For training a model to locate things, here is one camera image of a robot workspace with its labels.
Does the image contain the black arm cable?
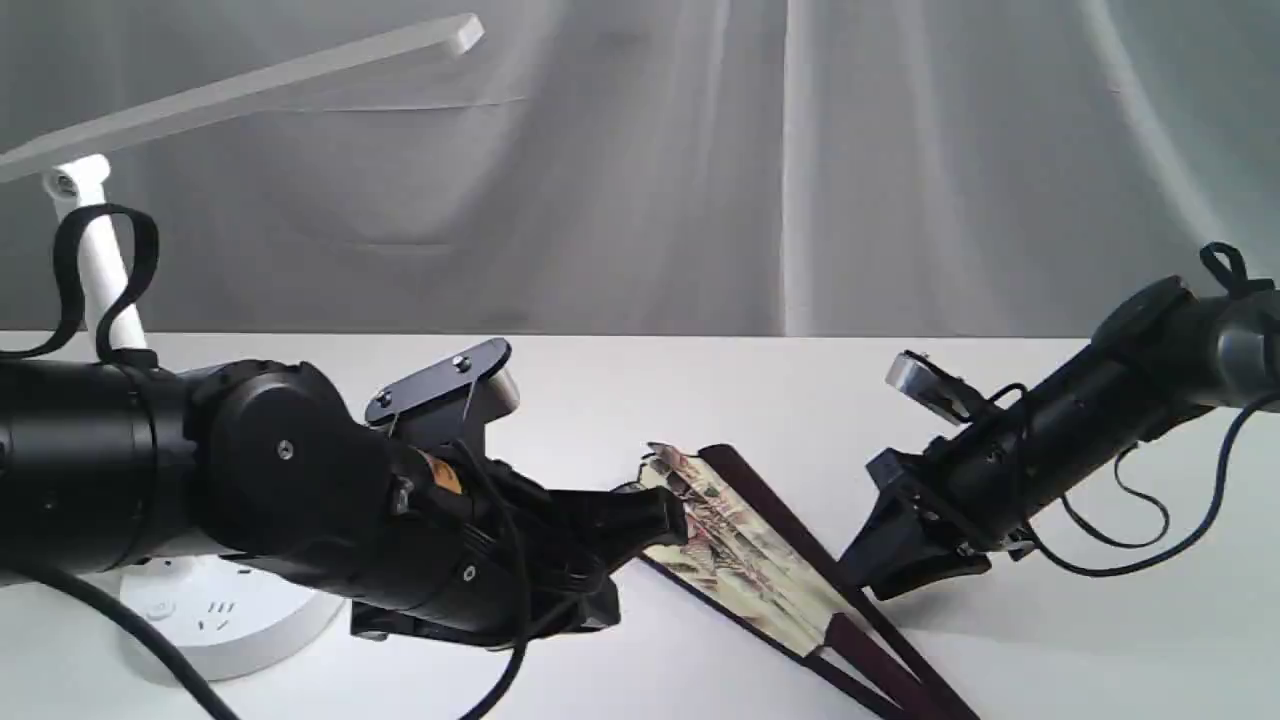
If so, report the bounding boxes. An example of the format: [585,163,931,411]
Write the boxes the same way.
[1000,242,1280,579]
[0,202,531,720]

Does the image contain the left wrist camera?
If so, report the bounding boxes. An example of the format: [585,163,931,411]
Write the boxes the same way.
[364,338,520,454]

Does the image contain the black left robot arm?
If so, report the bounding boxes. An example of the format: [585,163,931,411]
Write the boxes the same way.
[3,360,689,650]

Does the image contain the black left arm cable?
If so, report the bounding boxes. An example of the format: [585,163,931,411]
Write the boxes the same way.
[0,202,531,720]

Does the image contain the painted paper folding fan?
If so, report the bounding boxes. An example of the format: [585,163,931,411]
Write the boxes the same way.
[630,442,977,719]

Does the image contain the white desk lamp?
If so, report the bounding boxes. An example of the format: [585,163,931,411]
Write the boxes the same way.
[1,13,485,682]

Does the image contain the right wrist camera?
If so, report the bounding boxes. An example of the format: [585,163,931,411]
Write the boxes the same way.
[884,350,995,427]

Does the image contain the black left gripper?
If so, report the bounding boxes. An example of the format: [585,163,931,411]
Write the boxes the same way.
[239,446,690,650]

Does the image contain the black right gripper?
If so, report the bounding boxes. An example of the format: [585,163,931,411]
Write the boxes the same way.
[838,400,1091,601]

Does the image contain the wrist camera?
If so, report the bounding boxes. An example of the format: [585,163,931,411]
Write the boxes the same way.
[884,350,995,427]
[364,338,520,454]

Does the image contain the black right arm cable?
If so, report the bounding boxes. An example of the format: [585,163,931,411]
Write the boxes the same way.
[1000,242,1280,579]

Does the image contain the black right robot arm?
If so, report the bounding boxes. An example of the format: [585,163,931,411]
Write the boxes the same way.
[838,277,1277,600]

